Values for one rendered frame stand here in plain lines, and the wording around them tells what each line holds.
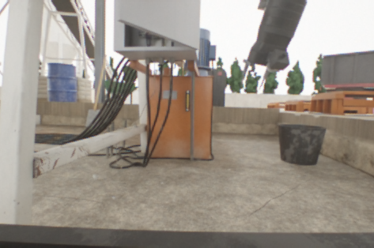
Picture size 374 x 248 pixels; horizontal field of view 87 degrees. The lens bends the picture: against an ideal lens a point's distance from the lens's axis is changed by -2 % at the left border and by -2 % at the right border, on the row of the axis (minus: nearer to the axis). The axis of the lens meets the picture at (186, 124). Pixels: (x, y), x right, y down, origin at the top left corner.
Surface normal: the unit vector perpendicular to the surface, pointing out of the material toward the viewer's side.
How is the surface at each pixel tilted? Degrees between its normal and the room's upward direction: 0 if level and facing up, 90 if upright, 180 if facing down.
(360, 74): 90
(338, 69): 90
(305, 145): 98
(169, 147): 90
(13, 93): 80
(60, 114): 90
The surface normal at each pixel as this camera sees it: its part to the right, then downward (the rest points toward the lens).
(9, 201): -0.11, -0.08
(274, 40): 0.07, 0.61
